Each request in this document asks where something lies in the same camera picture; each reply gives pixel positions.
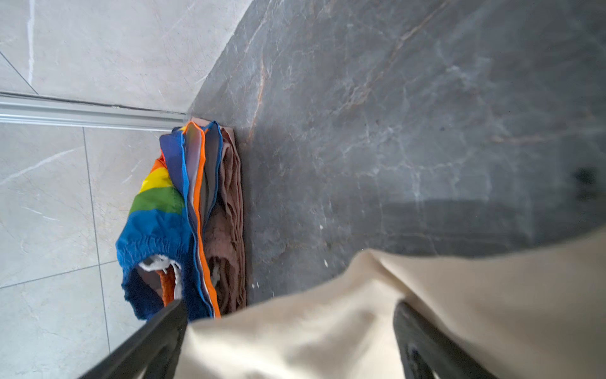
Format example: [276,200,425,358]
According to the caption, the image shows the beige shorts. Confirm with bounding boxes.
[175,229,605,378]

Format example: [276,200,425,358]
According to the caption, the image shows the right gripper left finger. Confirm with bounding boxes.
[82,300,188,379]

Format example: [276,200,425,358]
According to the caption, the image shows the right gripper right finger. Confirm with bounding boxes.
[393,302,494,378]

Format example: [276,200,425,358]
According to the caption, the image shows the rainbow striped shorts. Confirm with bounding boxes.
[116,118,223,321]

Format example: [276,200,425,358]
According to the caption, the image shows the pink shorts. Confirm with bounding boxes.
[192,118,246,315]

